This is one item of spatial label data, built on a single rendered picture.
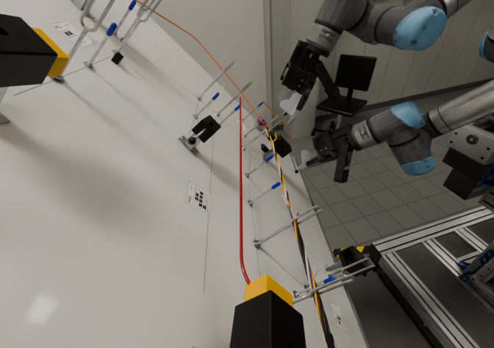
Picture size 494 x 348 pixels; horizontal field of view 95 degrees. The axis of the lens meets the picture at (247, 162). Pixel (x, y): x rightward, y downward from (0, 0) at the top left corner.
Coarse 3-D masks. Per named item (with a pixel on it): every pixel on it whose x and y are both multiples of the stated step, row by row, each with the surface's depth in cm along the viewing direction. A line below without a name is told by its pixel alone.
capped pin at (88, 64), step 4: (112, 24) 33; (116, 24) 34; (108, 28) 34; (112, 28) 34; (108, 32) 34; (112, 32) 34; (104, 36) 34; (108, 36) 34; (104, 40) 35; (100, 44) 35; (100, 48) 35; (96, 52) 35; (92, 56) 36; (96, 56) 36; (92, 60) 36; (84, 64) 36; (88, 64) 36; (92, 64) 37; (92, 68) 37
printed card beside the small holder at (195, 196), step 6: (192, 186) 39; (198, 186) 40; (192, 192) 38; (198, 192) 39; (204, 192) 40; (186, 198) 36; (192, 198) 37; (198, 198) 38; (204, 198) 39; (192, 204) 36; (198, 204) 37; (204, 204) 38; (204, 210) 37
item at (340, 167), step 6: (342, 144) 67; (342, 150) 66; (348, 150) 66; (342, 156) 66; (348, 156) 66; (342, 162) 66; (348, 162) 67; (336, 168) 67; (342, 168) 66; (348, 168) 68; (336, 174) 67; (342, 174) 66; (336, 180) 67; (342, 180) 66
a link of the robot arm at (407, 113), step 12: (396, 108) 56; (408, 108) 54; (372, 120) 60; (384, 120) 57; (396, 120) 56; (408, 120) 54; (420, 120) 53; (372, 132) 59; (384, 132) 58; (396, 132) 57; (408, 132) 56
